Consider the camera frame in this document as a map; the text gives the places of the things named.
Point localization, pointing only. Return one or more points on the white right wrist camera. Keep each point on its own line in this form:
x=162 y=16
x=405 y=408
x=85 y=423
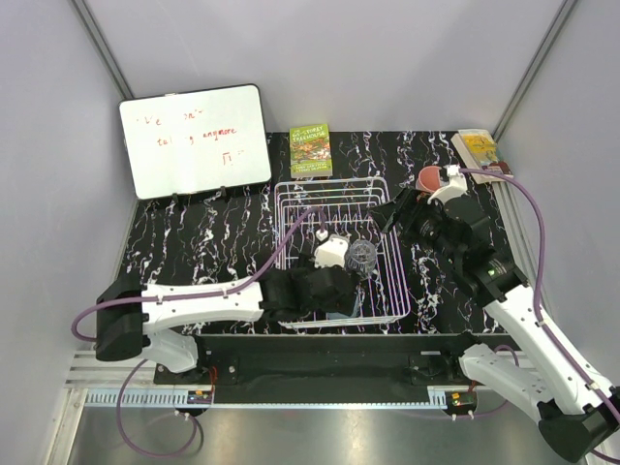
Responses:
x=452 y=183

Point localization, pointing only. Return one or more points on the green treehouse book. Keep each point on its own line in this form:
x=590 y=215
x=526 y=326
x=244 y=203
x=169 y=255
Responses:
x=310 y=152

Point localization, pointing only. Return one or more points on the pink plastic cup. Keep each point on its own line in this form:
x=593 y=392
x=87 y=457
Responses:
x=429 y=180

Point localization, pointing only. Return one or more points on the white whiteboard with black frame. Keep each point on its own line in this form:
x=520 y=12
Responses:
x=187 y=143

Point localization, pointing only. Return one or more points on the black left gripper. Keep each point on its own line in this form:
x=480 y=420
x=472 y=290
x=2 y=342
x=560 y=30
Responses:
x=345 y=304

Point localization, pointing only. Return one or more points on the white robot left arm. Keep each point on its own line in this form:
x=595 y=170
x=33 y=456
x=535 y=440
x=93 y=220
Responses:
x=142 y=322

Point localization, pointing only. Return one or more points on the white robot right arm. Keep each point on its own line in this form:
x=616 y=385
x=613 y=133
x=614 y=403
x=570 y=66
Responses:
x=575 y=407

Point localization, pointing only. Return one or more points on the light blue plastic cup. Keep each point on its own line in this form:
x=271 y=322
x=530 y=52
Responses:
x=350 y=308

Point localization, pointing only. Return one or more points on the clear glass cup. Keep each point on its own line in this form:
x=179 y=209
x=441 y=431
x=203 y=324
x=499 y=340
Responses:
x=361 y=258

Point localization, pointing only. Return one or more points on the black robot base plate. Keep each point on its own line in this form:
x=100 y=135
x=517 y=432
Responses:
x=328 y=370

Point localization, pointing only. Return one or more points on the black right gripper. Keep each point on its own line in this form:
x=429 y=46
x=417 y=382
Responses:
x=408 y=207

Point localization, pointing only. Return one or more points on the black marble pattern mat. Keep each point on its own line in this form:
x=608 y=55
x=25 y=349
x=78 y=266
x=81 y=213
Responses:
x=209 y=238

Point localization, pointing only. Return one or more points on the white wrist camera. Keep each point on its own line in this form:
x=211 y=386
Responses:
x=452 y=183
x=332 y=252

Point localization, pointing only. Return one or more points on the white wire dish rack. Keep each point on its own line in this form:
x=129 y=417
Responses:
x=343 y=215

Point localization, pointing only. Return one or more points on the white slotted cable duct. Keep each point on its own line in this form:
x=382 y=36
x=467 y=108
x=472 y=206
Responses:
x=150 y=398

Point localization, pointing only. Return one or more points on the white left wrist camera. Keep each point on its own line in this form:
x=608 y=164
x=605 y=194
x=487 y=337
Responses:
x=332 y=252

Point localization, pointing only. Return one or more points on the yellow paperback book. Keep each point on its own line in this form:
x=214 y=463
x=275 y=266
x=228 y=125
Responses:
x=478 y=151

